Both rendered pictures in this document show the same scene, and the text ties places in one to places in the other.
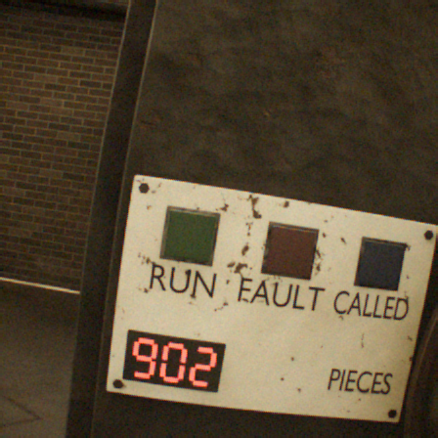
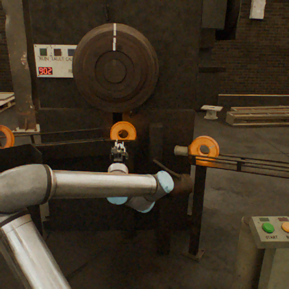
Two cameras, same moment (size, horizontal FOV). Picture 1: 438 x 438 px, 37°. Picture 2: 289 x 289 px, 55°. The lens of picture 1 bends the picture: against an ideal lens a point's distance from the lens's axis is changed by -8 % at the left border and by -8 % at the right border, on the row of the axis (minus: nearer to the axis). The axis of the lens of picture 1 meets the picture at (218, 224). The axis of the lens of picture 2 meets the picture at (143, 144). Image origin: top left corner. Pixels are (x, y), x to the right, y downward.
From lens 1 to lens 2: 128 cm
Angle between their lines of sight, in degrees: 16
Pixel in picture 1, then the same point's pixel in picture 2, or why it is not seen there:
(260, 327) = (56, 64)
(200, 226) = (44, 50)
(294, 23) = (51, 16)
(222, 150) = (46, 39)
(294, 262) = (57, 53)
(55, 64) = not seen: hidden behind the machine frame
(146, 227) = (37, 51)
